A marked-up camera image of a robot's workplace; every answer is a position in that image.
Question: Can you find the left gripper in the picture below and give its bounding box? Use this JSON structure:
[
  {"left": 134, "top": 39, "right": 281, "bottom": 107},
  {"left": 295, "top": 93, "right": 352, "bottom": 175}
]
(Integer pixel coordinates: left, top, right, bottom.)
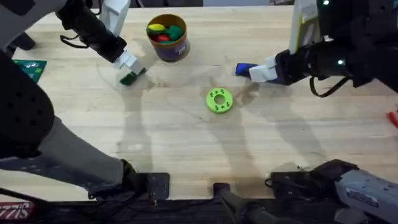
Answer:
[{"left": 55, "top": 0, "right": 146, "bottom": 76}]

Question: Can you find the dark green toy vegetable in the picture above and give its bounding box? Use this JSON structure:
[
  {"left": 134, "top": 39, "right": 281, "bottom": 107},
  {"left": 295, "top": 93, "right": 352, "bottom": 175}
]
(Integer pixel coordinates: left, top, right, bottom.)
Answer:
[{"left": 119, "top": 67, "right": 147, "bottom": 86}]

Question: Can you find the blue electric screwdriver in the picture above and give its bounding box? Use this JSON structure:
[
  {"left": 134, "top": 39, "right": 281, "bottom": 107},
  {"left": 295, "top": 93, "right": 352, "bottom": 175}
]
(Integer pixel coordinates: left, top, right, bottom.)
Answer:
[{"left": 234, "top": 62, "right": 287, "bottom": 85}]

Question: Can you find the black mounting plate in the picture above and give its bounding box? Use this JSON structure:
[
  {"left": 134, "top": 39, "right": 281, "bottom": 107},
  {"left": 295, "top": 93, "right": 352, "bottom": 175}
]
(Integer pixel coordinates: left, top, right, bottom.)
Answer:
[{"left": 145, "top": 172, "right": 171, "bottom": 200}]

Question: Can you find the brown tub with toys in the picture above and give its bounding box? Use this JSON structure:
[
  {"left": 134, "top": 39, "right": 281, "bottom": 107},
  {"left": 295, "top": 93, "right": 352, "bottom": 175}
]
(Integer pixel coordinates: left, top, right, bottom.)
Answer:
[{"left": 146, "top": 13, "right": 192, "bottom": 63}]

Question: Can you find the left wrist upright plate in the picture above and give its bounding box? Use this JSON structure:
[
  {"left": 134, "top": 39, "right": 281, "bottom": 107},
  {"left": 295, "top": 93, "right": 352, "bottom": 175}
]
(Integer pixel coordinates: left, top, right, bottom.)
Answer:
[{"left": 98, "top": 0, "right": 132, "bottom": 37}]

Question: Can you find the wrist upright plate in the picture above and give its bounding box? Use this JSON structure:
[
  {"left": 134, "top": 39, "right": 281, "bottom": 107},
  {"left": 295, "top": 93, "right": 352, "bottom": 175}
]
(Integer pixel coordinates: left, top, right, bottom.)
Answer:
[
  {"left": 288, "top": 0, "right": 322, "bottom": 55},
  {"left": 98, "top": 0, "right": 132, "bottom": 37}
]

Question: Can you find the right wrist upright plate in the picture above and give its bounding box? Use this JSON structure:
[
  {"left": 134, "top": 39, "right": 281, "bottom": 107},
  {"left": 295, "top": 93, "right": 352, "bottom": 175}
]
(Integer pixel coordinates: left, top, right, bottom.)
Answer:
[{"left": 288, "top": 0, "right": 322, "bottom": 55}]

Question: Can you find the green disc with holes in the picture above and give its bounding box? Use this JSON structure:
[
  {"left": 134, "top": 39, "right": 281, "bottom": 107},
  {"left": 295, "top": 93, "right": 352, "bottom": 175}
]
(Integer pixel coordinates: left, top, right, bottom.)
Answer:
[{"left": 205, "top": 87, "right": 234, "bottom": 114}]

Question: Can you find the green board with blocks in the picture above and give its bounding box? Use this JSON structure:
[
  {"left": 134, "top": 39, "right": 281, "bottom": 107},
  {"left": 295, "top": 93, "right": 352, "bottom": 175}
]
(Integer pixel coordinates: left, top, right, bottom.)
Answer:
[{"left": 11, "top": 59, "right": 49, "bottom": 84}]

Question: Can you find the red and white sticker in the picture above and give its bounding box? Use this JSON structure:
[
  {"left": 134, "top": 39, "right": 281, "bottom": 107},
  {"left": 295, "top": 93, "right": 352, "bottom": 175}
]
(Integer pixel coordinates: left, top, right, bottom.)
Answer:
[{"left": 0, "top": 201, "right": 35, "bottom": 220}]

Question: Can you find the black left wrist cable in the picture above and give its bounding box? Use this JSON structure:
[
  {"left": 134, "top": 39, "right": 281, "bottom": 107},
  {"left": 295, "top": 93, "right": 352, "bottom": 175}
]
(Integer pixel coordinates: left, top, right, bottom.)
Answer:
[{"left": 59, "top": 34, "right": 90, "bottom": 50}]

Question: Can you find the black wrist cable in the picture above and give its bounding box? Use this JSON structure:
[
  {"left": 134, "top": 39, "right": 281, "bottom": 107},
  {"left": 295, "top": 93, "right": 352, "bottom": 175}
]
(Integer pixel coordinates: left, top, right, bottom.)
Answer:
[
  {"left": 59, "top": 34, "right": 90, "bottom": 50},
  {"left": 308, "top": 75, "right": 351, "bottom": 98}
]

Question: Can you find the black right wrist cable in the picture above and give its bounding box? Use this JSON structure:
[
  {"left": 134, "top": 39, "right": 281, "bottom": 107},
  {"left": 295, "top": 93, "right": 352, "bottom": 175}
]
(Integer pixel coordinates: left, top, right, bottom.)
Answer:
[{"left": 308, "top": 75, "right": 351, "bottom": 98}]

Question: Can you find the red handled tool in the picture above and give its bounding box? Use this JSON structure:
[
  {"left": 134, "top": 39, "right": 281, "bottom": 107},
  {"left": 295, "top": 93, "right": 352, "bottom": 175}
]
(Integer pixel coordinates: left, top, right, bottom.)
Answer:
[{"left": 386, "top": 110, "right": 398, "bottom": 129}]

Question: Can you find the black rail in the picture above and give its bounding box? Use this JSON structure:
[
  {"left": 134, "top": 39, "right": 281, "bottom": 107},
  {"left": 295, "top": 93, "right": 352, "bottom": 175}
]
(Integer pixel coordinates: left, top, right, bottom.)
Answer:
[{"left": 0, "top": 186, "right": 398, "bottom": 224}]

